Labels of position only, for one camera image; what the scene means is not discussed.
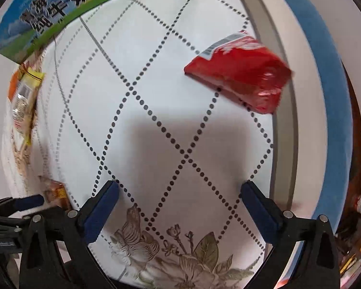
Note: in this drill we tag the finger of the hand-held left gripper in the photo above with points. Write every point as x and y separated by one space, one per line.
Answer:
28 202
6 218

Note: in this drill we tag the printed cardboard box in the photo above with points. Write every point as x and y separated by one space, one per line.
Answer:
63 21

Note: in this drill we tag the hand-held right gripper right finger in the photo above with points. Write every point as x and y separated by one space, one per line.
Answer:
258 209

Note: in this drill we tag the printed floral blanket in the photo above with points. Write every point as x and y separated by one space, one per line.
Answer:
156 132

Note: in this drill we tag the clear yellow-edged snack packet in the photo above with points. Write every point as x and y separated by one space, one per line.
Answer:
25 102

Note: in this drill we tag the red triangular snack packet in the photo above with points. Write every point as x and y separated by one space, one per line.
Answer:
240 72

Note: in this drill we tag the brown snack packet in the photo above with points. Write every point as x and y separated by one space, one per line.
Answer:
55 194

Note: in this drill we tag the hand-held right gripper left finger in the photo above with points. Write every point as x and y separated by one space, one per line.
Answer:
99 210

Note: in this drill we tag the pile of assorted packets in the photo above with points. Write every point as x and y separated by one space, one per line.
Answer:
356 231

